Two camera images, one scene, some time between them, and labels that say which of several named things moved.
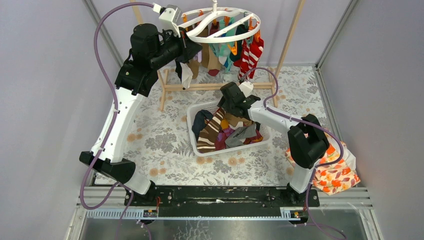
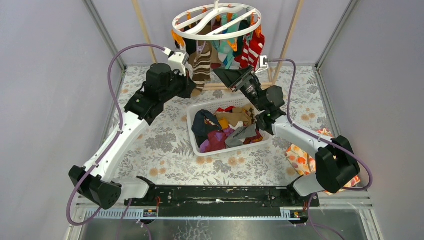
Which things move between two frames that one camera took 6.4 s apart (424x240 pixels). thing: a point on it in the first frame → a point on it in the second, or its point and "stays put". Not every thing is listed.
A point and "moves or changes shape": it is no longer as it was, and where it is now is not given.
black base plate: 221,201 stays put
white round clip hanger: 217,24 moves or changes shape
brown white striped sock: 206,140 → 202,64
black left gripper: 185,48 → 188,87
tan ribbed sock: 232,119 stays put
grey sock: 237,138 stays put
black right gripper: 224,104 → 232,78
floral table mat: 156,141 stays put
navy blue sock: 199,121 stays put
